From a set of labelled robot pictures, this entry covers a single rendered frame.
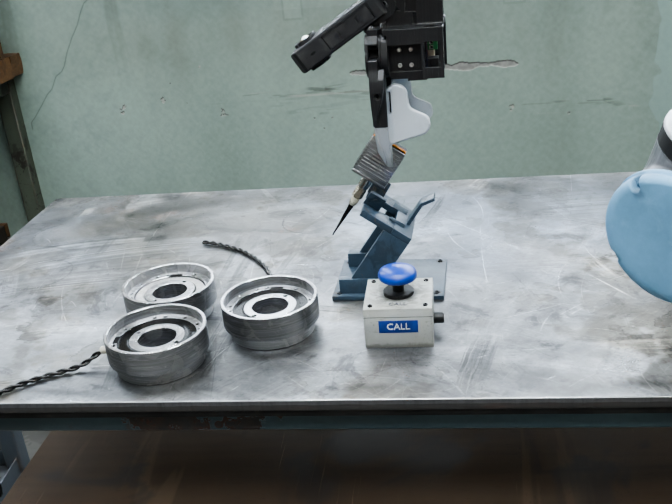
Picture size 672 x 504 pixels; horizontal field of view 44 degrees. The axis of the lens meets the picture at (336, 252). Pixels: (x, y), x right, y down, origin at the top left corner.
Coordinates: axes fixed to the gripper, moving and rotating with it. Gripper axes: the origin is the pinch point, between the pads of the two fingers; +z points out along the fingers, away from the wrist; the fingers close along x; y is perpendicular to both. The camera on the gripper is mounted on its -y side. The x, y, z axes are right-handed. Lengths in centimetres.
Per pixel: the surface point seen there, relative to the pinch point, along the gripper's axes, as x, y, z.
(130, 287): -7.5, -29.8, 12.9
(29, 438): 73, -107, 96
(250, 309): -12.5, -14.1, 13.2
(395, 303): -14.3, 1.8, 11.7
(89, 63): 145, -104, 14
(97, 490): -10, -39, 41
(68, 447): -1, -47, 41
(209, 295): -9.0, -19.8, 13.3
